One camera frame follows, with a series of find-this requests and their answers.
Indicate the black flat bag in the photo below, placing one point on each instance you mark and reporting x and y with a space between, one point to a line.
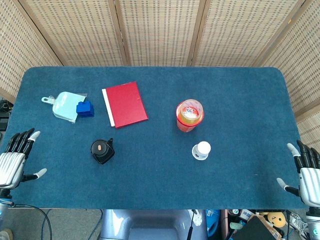
252 230

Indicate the yellow plush toy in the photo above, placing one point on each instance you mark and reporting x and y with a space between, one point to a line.
276 219

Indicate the red hardcover book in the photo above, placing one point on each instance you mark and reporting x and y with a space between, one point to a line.
126 105

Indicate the black equipment box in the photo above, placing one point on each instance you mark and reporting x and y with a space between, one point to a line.
3 120

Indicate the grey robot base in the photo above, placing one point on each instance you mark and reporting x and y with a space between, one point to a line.
150 225

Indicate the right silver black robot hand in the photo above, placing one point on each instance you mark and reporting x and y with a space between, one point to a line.
311 180

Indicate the woven folding screen panel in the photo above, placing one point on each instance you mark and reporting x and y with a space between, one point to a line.
160 30
75 30
250 30
20 50
300 62

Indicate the blue carpet table mat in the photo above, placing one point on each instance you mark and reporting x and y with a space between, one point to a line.
160 175

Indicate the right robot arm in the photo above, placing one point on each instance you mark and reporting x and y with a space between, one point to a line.
314 222

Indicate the blue plastic bottle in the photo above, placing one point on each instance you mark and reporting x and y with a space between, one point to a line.
212 222

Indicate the white floral paper cup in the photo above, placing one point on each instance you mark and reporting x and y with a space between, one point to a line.
202 150

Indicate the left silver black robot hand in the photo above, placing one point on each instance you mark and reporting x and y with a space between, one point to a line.
11 165

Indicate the white grey sneaker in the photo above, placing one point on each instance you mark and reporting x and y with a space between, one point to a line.
297 222

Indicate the orange paper noodle cup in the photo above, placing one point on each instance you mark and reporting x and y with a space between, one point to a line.
186 128

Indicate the blue plastic building block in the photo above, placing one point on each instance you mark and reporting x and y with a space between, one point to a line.
85 109

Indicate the light blue plastic dustpan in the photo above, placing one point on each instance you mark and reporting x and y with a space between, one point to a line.
62 105

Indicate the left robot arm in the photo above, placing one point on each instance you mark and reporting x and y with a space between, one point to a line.
3 197

